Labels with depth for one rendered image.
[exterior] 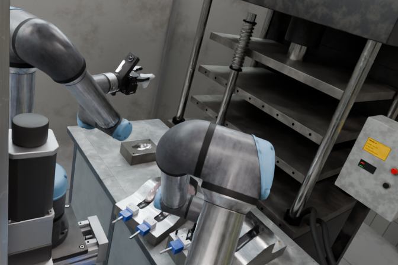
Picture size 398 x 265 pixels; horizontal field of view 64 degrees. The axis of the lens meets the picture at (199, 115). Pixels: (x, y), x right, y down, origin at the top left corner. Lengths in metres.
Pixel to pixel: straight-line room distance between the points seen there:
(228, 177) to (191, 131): 0.11
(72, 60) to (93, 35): 2.41
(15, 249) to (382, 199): 1.50
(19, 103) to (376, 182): 1.51
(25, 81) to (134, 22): 2.47
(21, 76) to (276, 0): 1.32
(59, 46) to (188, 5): 2.84
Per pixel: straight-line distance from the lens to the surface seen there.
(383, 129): 1.69
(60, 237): 1.11
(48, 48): 0.83
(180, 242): 1.36
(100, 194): 1.96
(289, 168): 1.89
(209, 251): 0.62
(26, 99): 0.98
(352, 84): 1.59
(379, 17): 1.54
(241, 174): 0.60
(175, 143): 0.62
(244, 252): 1.44
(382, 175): 1.73
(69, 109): 3.46
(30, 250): 0.77
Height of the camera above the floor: 1.86
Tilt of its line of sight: 23 degrees down
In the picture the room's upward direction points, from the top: 15 degrees clockwise
